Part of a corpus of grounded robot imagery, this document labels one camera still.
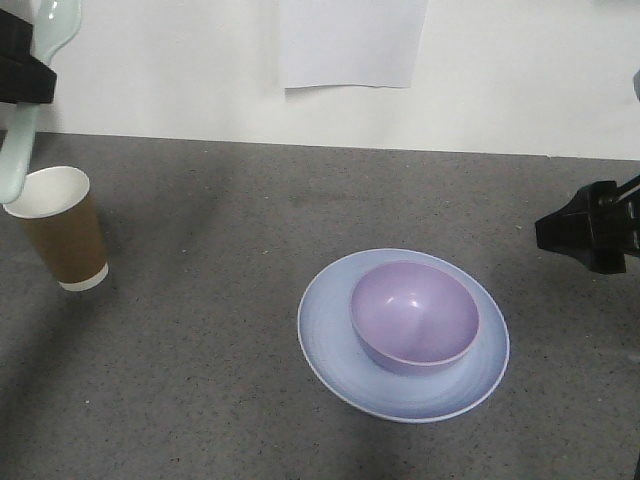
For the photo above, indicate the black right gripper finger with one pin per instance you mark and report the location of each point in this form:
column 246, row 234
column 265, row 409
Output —
column 16, row 37

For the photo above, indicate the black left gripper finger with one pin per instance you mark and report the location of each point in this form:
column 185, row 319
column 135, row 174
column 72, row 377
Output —
column 28, row 81

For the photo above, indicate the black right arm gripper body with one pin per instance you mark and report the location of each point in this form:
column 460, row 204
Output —
column 599, row 227

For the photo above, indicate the mint green plastic spoon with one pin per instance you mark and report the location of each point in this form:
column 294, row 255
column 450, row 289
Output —
column 55, row 25

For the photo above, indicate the purple plastic bowl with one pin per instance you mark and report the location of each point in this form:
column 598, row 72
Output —
column 413, row 319

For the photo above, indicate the brown paper cup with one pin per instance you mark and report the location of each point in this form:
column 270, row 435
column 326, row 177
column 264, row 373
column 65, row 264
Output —
column 56, row 211

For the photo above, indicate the light blue plate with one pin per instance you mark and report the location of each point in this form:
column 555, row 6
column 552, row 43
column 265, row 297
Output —
column 337, row 358

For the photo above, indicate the white paper on wall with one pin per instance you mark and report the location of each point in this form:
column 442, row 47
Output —
column 348, row 43

